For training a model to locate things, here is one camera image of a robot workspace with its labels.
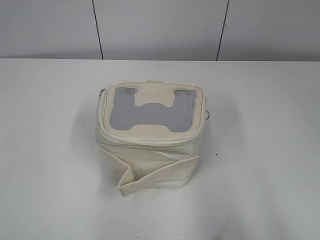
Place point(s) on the cream zippered bag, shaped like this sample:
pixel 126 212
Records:
pixel 149 133

